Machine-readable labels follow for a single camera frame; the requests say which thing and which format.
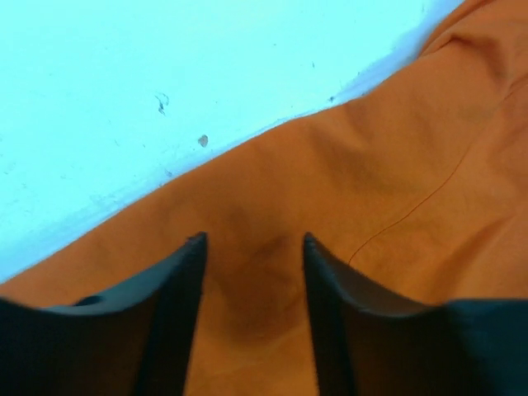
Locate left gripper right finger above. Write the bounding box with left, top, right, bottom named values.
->
left=303, top=234, right=527, bottom=395

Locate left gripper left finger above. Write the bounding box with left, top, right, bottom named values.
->
left=1, top=233, right=207, bottom=395

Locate orange t shirt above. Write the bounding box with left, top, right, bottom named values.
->
left=1, top=1, right=527, bottom=395

